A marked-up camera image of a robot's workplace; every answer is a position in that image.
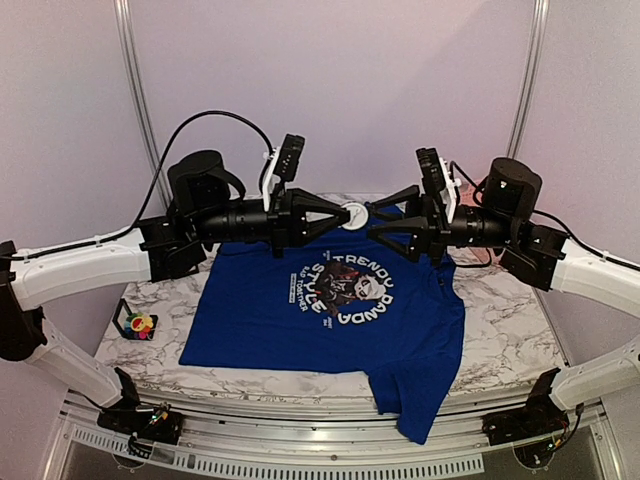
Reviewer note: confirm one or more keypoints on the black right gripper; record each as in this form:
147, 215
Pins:
431, 226

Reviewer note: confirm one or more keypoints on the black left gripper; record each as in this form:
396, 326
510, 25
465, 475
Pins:
288, 221

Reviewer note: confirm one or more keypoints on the silver round brooch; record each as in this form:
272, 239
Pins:
358, 216

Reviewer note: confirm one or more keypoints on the blue printed t-shirt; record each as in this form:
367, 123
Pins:
343, 303

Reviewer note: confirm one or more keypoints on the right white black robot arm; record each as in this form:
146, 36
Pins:
540, 256

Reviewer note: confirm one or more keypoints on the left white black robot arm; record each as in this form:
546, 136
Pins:
209, 207

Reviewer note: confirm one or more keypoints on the black box with flower brooch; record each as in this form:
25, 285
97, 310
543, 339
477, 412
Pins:
122, 311

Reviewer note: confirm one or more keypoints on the pink perforated plastic basket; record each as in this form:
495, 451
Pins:
475, 221

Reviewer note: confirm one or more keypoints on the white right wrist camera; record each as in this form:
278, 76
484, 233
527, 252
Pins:
437, 182

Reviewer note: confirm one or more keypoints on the right aluminium corner post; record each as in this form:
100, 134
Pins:
532, 65

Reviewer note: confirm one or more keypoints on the aluminium corner post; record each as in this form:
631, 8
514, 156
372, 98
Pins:
125, 29
532, 65

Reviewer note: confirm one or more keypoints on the aluminium front rail frame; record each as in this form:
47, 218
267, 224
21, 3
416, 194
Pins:
244, 436

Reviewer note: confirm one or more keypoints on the left aluminium corner post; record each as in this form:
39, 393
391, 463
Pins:
125, 29

